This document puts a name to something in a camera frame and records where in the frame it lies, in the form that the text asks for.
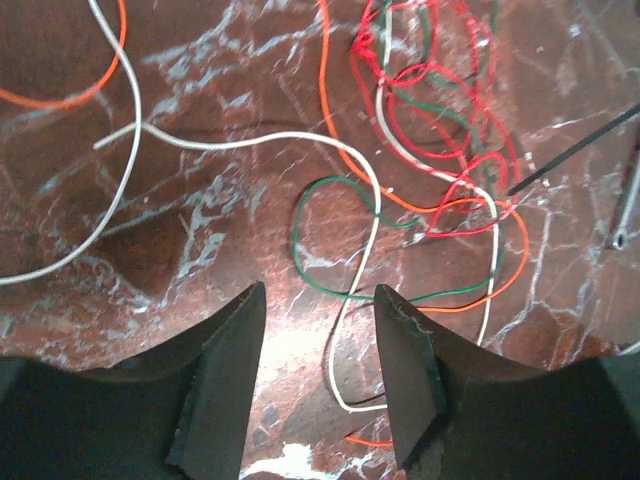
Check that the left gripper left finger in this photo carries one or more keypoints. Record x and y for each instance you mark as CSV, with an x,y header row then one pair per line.
x,y
179,410

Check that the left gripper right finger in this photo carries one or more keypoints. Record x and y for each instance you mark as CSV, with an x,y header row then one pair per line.
x,y
458,411

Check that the black zip tie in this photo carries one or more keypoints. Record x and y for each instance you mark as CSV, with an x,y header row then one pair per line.
x,y
574,149

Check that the silver wrench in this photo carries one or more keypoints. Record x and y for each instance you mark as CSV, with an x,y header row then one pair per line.
x,y
620,230

